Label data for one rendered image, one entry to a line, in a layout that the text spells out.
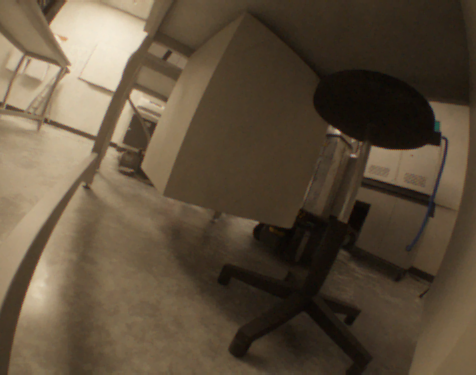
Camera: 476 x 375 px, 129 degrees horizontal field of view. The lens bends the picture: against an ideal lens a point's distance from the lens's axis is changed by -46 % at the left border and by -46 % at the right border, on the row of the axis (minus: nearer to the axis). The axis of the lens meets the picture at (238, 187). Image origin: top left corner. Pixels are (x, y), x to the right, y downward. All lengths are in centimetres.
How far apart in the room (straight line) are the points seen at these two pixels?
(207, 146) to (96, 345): 52
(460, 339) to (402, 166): 211
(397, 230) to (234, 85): 177
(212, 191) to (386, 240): 170
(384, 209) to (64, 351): 212
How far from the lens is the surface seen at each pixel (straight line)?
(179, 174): 56
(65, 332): 38
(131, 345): 38
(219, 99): 60
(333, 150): 126
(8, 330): 19
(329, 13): 73
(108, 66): 476
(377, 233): 206
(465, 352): 18
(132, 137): 388
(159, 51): 168
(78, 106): 467
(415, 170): 220
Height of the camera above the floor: 30
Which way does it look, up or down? 2 degrees down
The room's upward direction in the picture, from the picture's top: 21 degrees clockwise
